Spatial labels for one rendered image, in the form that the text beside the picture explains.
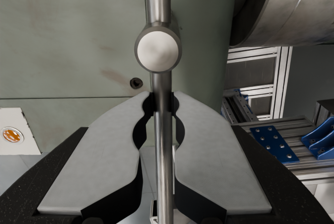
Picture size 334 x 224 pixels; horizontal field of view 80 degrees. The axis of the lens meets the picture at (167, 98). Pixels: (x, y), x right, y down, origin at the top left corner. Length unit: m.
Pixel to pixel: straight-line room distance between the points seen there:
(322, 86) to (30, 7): 1.96
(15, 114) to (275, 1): 0.33
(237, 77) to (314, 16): 1.15
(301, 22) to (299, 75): 1.58
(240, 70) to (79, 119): 1.24
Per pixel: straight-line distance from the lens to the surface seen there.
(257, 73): 1.47
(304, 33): 0.33
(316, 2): 0.29
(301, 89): 1.94
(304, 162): 0.74
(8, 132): 0.33
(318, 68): 1.93
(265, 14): 0.27
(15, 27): 0.26
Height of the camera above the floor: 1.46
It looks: 61 degrees down
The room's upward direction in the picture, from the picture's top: 179 degrees counter-clockwise
